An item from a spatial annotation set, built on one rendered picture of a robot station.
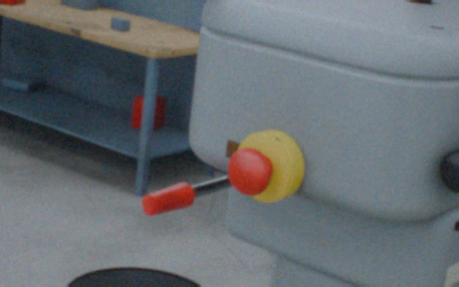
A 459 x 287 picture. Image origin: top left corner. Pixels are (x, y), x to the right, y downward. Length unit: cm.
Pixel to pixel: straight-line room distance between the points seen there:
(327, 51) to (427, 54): 8
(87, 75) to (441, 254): 646
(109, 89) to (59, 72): 50
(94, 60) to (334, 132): 644
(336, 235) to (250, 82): 18
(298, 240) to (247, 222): 6
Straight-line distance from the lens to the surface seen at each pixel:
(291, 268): 106
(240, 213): 103
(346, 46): 83
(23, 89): 725
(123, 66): 706
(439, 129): 84
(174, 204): 93
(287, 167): 85
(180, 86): 674
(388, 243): 95
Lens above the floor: 201
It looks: 16 degrees down
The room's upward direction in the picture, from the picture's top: 7 degrees clockwise
